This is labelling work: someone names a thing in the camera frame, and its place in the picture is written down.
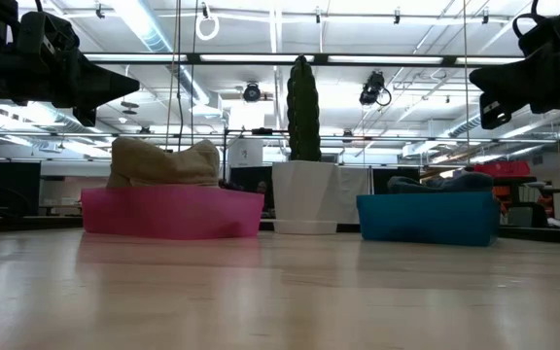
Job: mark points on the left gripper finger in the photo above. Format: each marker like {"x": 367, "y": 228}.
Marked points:
{"x": 102, "y": 85}
{"x": 85, "y": 116}

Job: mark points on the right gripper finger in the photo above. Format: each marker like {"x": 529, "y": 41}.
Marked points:
{"x": 503, "y": 80}
{"x": 495, "y": 112}

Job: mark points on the red storage crates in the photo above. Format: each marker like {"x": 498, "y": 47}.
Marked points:
{"x": 501, "y": 169}

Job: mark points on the wide black partition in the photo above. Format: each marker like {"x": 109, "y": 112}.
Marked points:
{"x": 8, "y": 187}

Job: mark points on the blue plastic bin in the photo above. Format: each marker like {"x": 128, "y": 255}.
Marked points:
{"x": 426, "y": 219}

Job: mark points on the pink translucent plastic bin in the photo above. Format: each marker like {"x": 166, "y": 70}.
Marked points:
{"x": 173, "y": 214}

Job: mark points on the white board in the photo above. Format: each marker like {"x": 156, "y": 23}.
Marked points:
{"x": 245, "y": 155}

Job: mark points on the white partition sheet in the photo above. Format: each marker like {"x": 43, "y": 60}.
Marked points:
{"x": 353, "y": 194}

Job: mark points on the green cactus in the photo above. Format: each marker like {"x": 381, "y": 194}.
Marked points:
{"x": 304, "y": 112}

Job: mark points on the white faceted plant pot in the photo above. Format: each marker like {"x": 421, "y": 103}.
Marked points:
{"x": 304, "y": 192}

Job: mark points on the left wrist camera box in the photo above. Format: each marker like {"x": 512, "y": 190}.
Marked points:
{"x": 46, "y": 31}

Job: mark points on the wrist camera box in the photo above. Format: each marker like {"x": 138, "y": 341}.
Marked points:
{"x": 46, "y": 31}
{"x": 552, "y": 34}

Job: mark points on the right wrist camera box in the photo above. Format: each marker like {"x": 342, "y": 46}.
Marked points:
{"x": 552, "y": 34}

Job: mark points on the small black ceiling camera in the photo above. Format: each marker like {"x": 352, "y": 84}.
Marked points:
{"x": 252, "y": 92}

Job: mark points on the black overhead frame bar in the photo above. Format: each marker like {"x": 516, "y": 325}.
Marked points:
{"x": 321, "y": 59}

